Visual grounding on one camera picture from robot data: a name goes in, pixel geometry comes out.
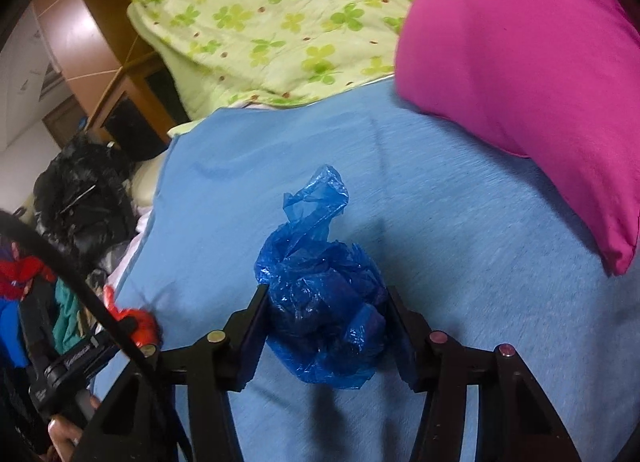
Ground black cable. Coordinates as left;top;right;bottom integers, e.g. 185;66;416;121
0;209;193;462

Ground wooden cabinet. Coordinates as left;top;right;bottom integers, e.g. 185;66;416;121
32;0;191;158

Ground white bed sheet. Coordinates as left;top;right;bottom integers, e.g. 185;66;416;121
102;207;151;293

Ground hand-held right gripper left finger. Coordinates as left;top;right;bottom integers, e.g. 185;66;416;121
72;283;271;462

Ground red garment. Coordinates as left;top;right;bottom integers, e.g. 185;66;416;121
0;257;56;300

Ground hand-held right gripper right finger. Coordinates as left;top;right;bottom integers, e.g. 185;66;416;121
387;285;583;462

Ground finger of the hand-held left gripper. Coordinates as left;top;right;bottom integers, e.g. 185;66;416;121
97;316;142;350

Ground pink pillow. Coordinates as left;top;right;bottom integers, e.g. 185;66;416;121
394;0;640;277

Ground green clover print blanket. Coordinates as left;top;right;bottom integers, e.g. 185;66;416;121
126;0;446;110

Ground blue plastic bag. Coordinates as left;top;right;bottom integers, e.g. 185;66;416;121
254;163;391;389

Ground blue blanket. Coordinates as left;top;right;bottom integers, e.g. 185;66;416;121
92;80;640;462

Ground teal garment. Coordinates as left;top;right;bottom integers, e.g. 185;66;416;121
52;277;88;353

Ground brown wooden door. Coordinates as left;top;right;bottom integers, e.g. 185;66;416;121
42;95;93;135

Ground red plastic bag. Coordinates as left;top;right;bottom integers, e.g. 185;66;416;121
102;285;161;348

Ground black puffer jacket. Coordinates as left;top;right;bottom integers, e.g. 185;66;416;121
32;135;138;273

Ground person's left hand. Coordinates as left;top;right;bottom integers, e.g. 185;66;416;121
47;394;101;462

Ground blue garment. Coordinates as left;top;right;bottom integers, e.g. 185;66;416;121
0;299;28;368

